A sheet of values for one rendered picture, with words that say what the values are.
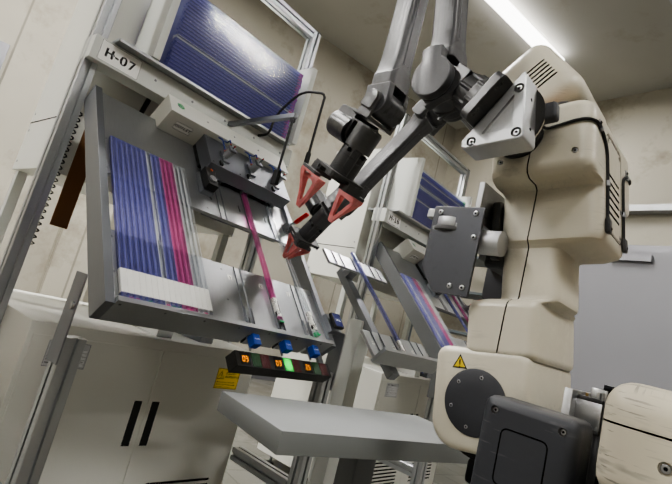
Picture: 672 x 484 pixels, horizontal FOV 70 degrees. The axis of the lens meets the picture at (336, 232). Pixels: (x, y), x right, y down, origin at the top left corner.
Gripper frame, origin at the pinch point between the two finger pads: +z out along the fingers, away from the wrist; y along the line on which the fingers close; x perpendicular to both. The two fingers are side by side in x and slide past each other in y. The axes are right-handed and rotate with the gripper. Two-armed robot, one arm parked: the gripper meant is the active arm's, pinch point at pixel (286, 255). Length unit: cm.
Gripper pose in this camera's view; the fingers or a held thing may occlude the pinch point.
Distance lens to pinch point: 152.6
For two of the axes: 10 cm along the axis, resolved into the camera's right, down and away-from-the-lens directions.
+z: -6.8, 6.7, 3.0
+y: -6.1, -2.9, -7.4
